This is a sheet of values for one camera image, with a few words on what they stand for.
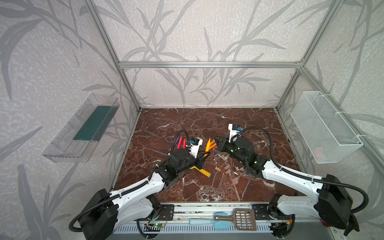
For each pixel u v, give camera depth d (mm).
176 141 994
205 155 737
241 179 851
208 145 736
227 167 889
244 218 725
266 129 1081
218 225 707
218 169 886
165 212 725
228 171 869
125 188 468
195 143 656
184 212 753
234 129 685
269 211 649
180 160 579
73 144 632
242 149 573
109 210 399
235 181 830
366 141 585
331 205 397
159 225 705
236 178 845
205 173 848
